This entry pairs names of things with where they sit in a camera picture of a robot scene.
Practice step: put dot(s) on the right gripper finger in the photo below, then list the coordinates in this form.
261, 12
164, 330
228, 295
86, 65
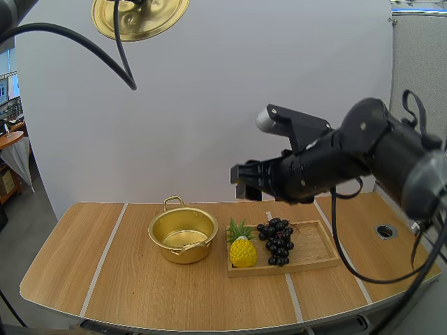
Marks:
249, 192
242, 172

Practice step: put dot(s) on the shallow wooden tray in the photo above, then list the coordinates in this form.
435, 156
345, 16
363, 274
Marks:
311, 244

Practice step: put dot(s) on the gold lid with black knob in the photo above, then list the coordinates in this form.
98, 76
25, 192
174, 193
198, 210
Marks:
157, 21

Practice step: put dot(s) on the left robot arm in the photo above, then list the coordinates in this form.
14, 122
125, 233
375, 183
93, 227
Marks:
14, 8

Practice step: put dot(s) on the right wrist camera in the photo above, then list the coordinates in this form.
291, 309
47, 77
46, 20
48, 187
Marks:
300, 125

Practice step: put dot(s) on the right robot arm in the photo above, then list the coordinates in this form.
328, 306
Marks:
384, 150

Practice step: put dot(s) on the bunch of dark toy grapes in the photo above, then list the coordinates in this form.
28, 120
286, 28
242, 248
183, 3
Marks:
276, 240

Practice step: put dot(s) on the yellow toy pineapple green crown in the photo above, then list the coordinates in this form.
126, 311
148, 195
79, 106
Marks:
242, 253

